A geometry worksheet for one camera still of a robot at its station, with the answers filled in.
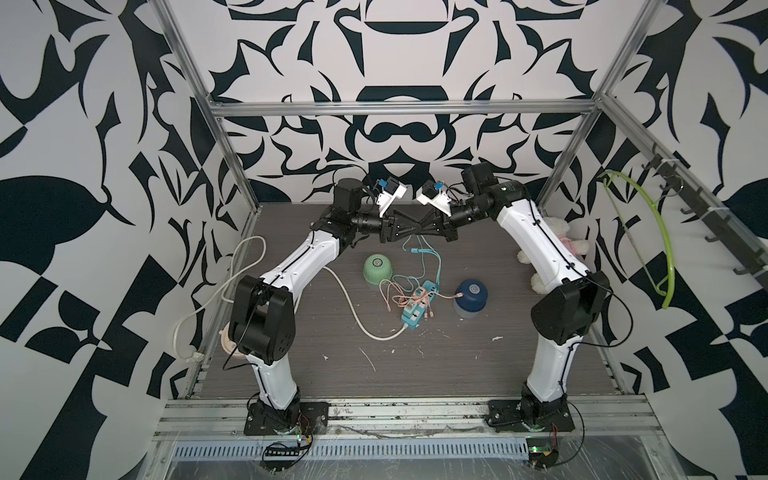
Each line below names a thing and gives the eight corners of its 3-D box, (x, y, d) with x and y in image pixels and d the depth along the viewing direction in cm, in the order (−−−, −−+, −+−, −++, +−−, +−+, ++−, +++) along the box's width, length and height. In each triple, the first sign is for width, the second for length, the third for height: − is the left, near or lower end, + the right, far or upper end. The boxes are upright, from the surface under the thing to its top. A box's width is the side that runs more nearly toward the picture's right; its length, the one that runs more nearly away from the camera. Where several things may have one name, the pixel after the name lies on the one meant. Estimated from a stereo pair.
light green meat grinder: (361, 282, 99) (359, 265, 91) (375, 266, 102) (374, 250, 95) (379, 294, 96) (379, 278, 89) (392, 277, 100) (393, 261, 92)
